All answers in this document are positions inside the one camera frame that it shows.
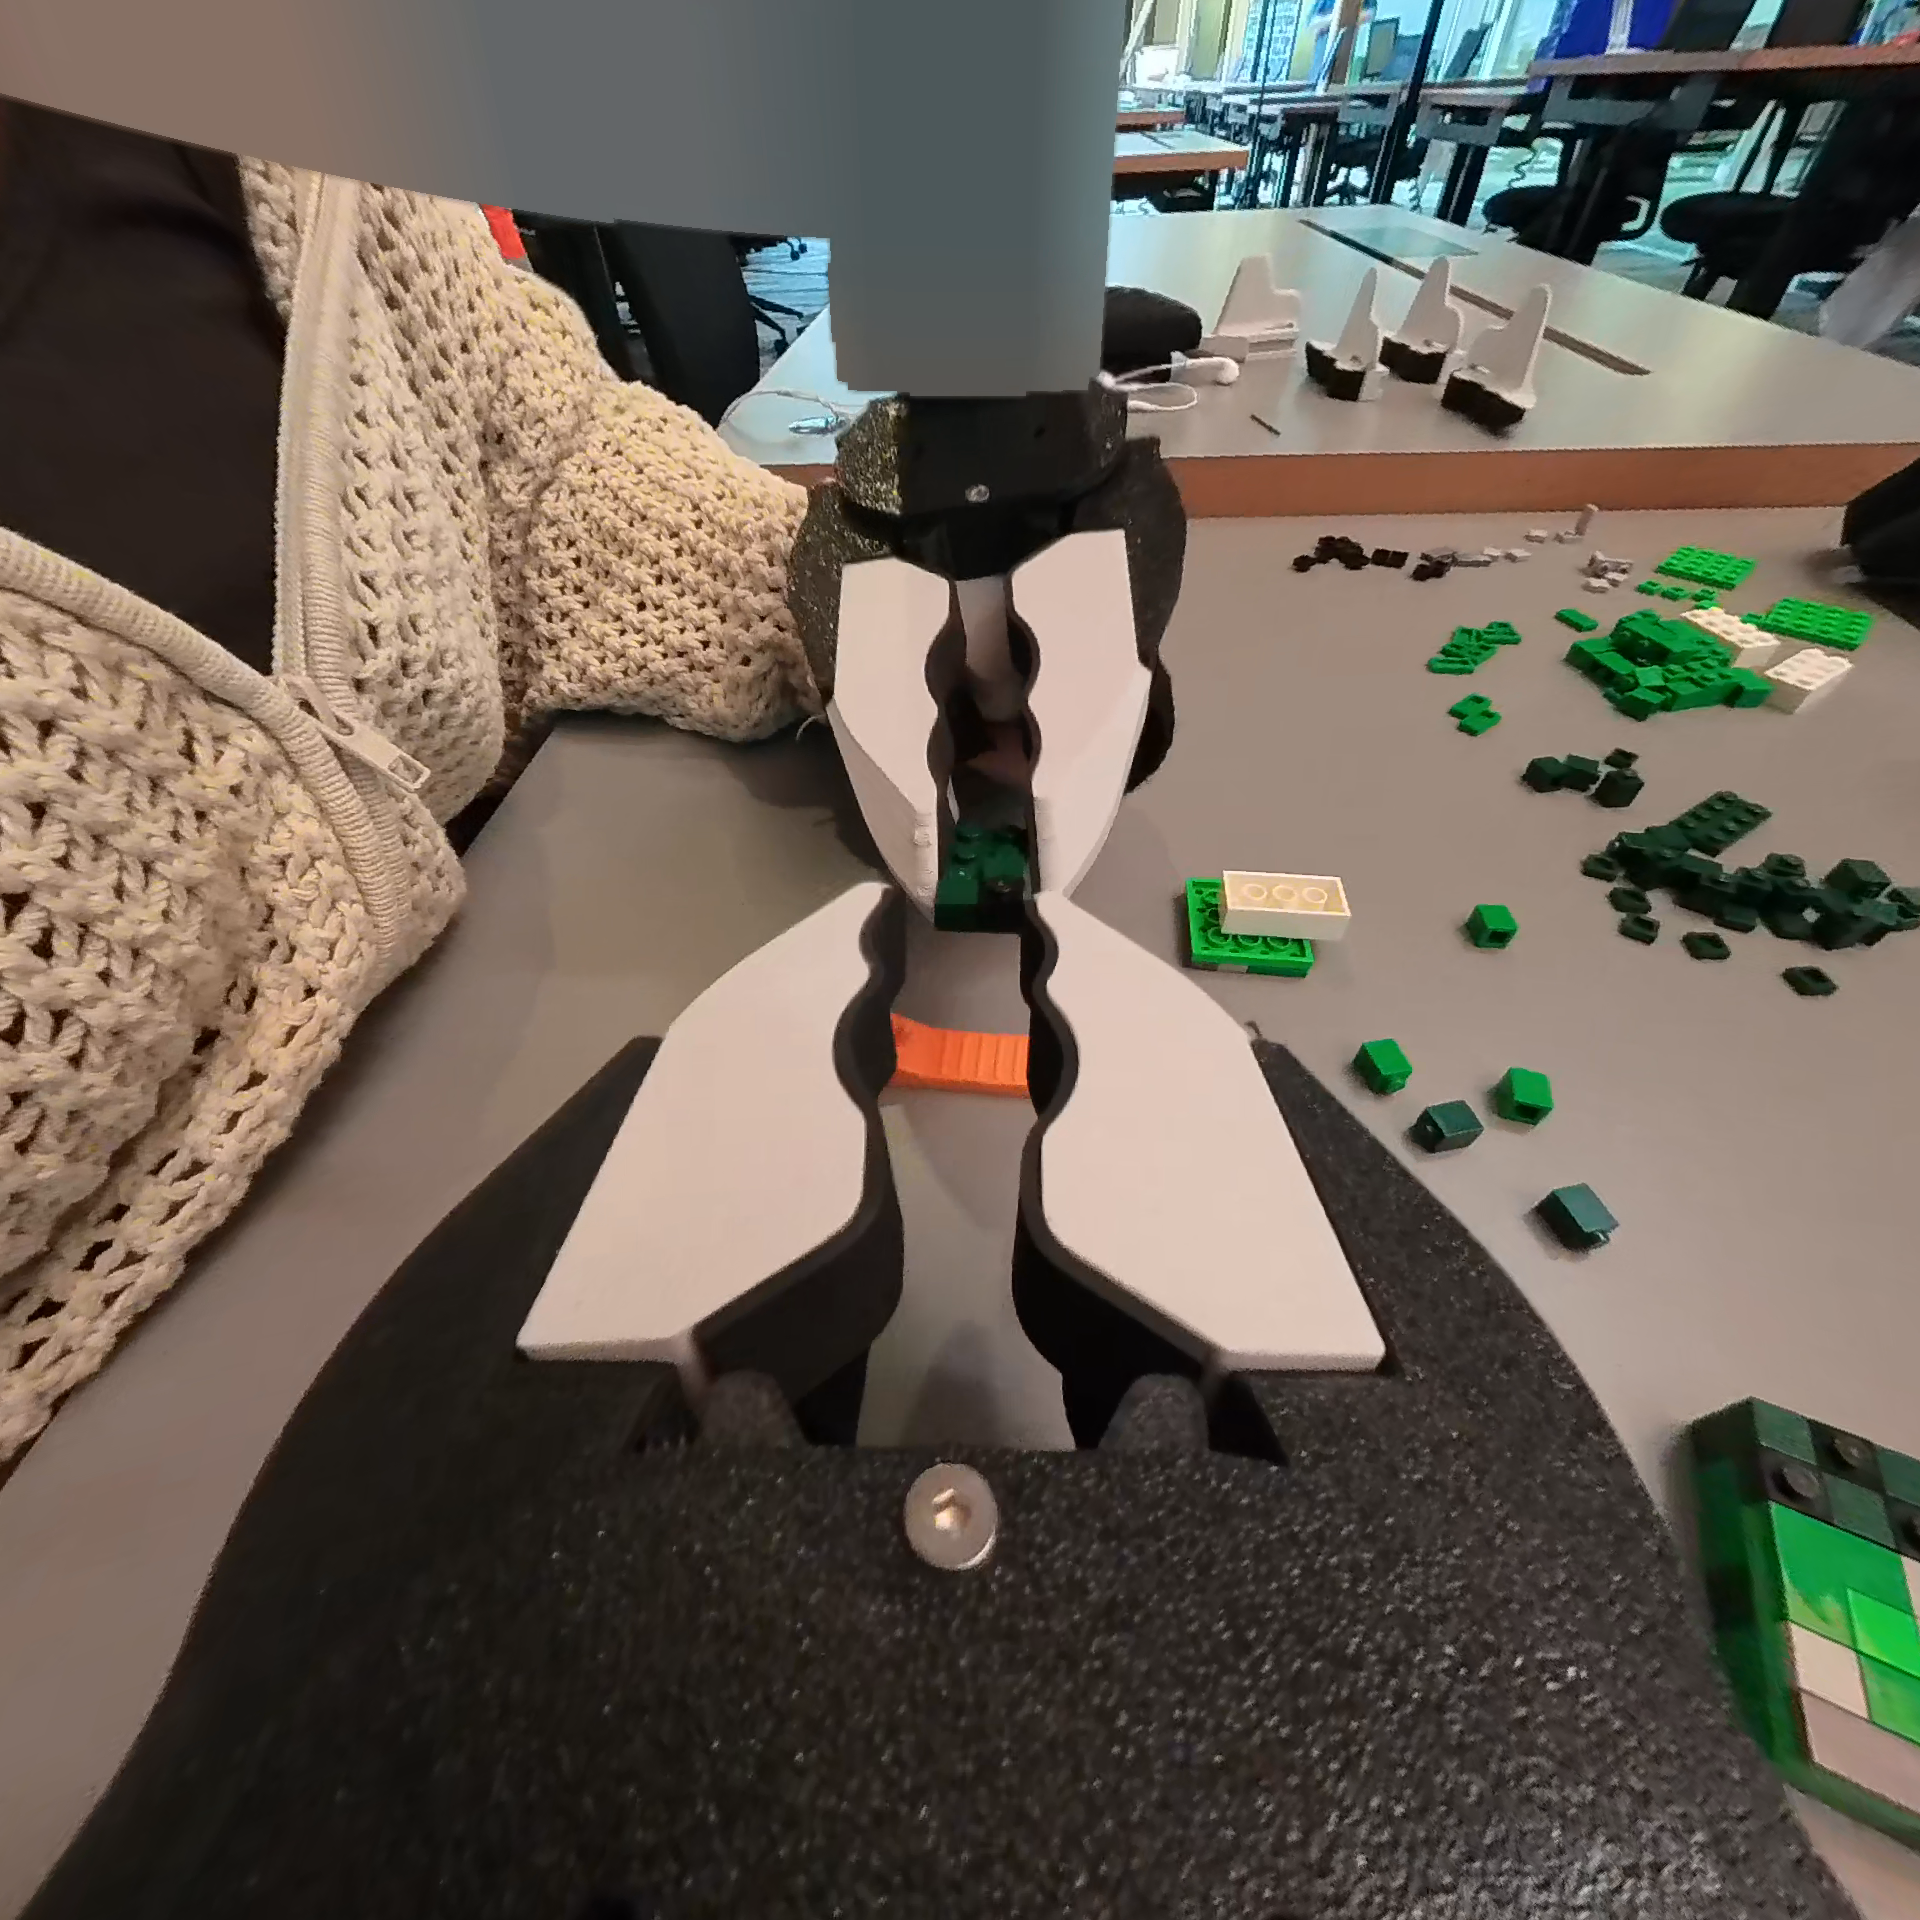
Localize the scattered dark green lego pieces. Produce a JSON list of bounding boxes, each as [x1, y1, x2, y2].
[[1519, 742, 1920, 996]]

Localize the green lego base, tan brick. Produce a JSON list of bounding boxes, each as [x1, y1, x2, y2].
[[1177, 864, 1356, 979]]

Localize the white earphones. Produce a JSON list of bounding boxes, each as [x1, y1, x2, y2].
[[1102, 351, 1244, 410]]

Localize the small grey lego pieces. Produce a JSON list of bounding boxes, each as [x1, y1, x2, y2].
[[1456, 504, 1641, 589]]

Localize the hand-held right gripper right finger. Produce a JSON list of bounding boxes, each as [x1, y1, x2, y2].
[[1020, 888, 1392, 1382]]

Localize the pile of bright green lego pieces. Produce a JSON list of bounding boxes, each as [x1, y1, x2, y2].
[[1423, 544, 1881, 726]]

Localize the cream knit sweater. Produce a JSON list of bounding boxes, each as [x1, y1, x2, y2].
[[0, 162, 603, 1475]]

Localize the black inner top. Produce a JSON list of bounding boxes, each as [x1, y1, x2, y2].
[[0, 101, 290, 589]]

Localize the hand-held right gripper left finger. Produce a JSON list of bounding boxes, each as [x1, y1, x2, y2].
[[520, 888, 902, 1376]]

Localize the small black lego pieces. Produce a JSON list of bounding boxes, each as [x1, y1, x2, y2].
[[1289, 526, 1461, 582]]

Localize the person's left forearm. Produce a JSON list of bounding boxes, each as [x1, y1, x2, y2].
[[505, 372, 835, 744]]

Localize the dark green lego brick stack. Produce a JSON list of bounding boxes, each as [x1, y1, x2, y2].
[[930, 826, 1041, 935]]

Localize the green pixel lego cube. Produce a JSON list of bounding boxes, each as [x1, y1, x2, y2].
[[1685, 1396, 1920, 1842]]

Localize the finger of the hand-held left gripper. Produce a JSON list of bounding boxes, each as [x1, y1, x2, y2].
[[832, 556, 972, 896], [1002, 538, 1171, 896]]

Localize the black oval case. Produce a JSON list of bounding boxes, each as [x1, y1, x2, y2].
[[1102, 281, 1207, 374]]

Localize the orange brick separator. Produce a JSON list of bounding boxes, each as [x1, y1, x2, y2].
[[889, 1018, 1041, 1098]]

